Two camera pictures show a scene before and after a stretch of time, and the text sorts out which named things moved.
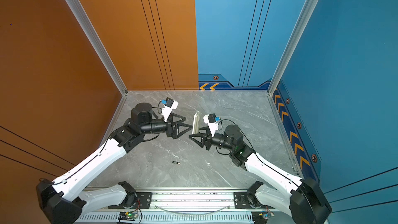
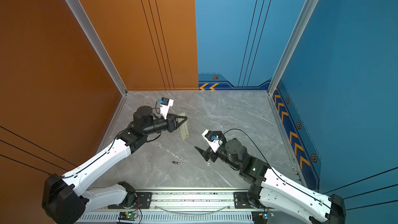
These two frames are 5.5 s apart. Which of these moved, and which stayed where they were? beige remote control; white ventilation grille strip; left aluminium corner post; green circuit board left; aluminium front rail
Moved: beige remote control
Stayed: white ventilation grille strip; green circuit board left; left aluminium corner post; aluminium front rail
